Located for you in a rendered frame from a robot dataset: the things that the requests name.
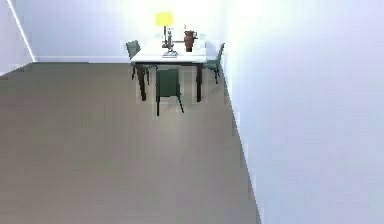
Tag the green chair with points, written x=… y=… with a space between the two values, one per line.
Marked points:
x=215 y=62
x=167 y=82
x=134 y=48

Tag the white table with dark legs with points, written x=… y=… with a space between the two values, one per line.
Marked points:
x=156 y=56

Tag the grey statuette on base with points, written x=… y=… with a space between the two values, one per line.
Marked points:
x=170 y=50

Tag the brown vase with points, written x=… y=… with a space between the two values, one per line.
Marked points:
x=189 y=39

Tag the yellow shade table lamp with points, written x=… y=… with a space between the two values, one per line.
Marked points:
x=164 y=19

